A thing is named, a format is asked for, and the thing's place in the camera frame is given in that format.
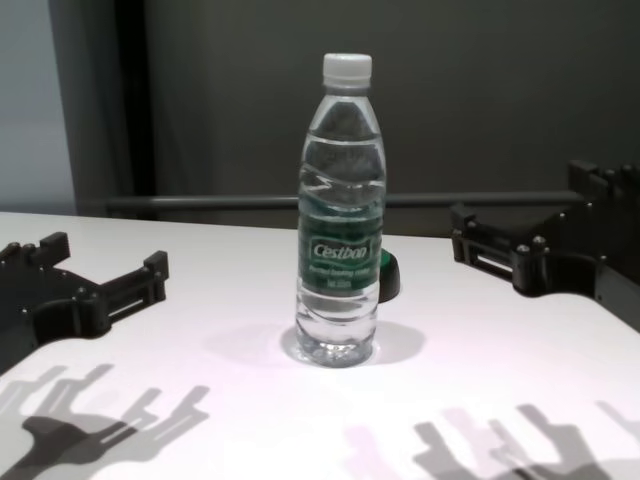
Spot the grey horizontal wall rail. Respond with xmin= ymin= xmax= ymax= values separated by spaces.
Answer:
xmin=104 ymin=192 xmax=581 ymax=211

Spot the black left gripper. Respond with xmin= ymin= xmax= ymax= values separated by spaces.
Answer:
xmin=0 ymin=231 xmax=170 ymax=377

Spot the clear water bottle green label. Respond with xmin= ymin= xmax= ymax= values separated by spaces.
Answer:
xmin=293 ymin=52 xmax=390 ymax=369

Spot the green YES button black base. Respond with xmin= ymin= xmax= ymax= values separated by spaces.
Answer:
xmin=377 ymin=250 xmax=403 ymax=304

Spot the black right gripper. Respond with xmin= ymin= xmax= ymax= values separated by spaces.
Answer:
xmin=449 ymin=159 xmax=640 ymax=333

